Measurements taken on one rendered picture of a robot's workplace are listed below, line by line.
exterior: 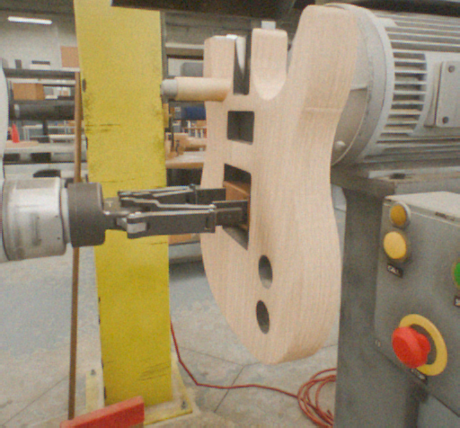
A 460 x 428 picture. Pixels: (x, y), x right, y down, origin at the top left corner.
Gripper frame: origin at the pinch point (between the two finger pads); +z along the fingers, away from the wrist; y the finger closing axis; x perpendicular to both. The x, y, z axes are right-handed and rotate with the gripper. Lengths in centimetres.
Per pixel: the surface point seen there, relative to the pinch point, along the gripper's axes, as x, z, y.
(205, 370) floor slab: -114, 30, -108
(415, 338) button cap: -9.6, 12.4, 20.4
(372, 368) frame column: -36.3, 32.0, -4.8
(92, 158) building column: -7, -16, -95
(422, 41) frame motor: 22.1, 27.2, 1.4
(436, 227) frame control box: 1.7, 14.4, 19.1
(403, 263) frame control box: -3.6, 14.5, 15.7
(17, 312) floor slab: -119, -63, -203
